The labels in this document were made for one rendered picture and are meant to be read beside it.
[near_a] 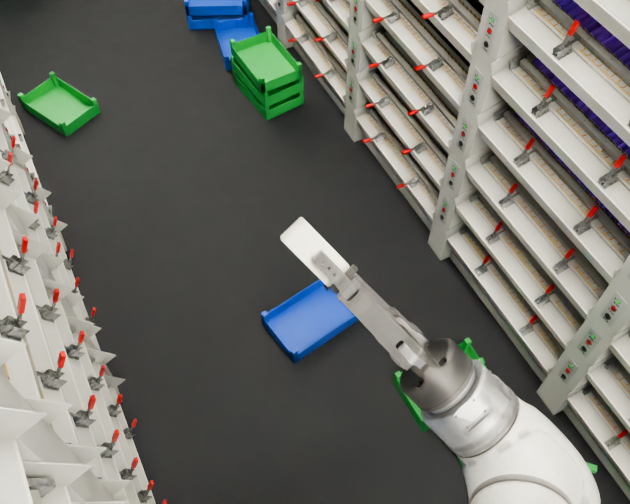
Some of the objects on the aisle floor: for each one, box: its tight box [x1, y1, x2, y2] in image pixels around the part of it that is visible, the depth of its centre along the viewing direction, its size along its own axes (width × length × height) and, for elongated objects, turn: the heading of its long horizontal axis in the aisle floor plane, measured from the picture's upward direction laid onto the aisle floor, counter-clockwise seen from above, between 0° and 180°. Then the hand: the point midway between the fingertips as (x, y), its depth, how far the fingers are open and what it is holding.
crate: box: [261, 279, 359, 364], centre depth 247 cm, size 30×20×8 cm
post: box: [428, 0, 523, 261], centre depth 197 cm, size 20×9×176 cm, turn 117°
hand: (314, 251), depth 68 cm, fingers closed
